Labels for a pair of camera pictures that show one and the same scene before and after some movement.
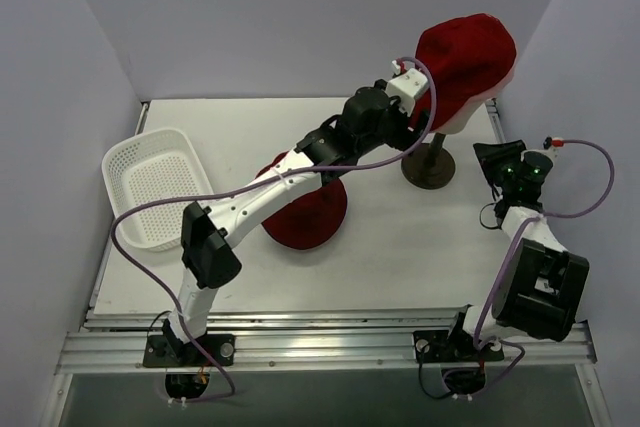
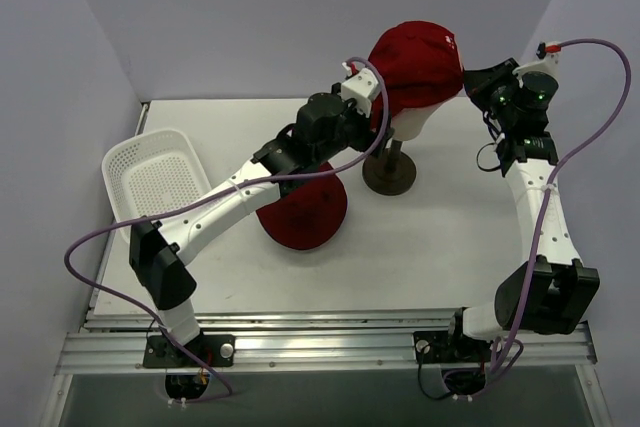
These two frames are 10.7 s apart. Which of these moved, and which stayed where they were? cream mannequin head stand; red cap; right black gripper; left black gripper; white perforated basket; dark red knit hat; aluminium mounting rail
Moved: cream mannequin head stand; left black gripper; red cap; right black gripper
Stayed: aluminium mounting rail; dark red knit hat; white perforated basket
